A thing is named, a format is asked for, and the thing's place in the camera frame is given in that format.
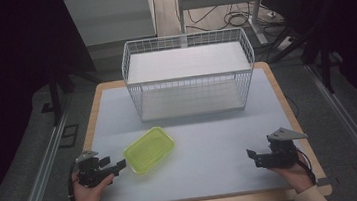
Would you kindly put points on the person's right hand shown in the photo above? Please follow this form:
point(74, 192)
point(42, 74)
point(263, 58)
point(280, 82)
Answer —
point(295, 177)

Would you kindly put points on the white power strip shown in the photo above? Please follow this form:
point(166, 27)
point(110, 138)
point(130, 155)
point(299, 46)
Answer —
point(285, 43)

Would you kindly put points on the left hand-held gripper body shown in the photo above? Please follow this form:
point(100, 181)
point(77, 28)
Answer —
point(89, 171)

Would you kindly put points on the aluminium floor rail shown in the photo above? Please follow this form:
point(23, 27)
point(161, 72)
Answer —
point(42, 176)
point(353, 129)

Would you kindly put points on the black stand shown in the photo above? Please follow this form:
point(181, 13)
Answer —
point(325, 65)
point(54, 96)

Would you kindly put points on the white metal desk frame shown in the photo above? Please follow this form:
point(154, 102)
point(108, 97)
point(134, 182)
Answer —
point(223, 0)

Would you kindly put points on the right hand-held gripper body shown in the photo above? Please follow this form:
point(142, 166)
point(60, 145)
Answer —
point(280, 151)

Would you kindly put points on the person's left hand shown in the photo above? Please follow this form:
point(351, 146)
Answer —
point(90, 192)

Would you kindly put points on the yellow-green plastic tray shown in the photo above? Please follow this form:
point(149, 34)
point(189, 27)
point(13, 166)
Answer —
point(149, 150)

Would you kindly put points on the white cabinet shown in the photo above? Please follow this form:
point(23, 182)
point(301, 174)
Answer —
point(110, 17)

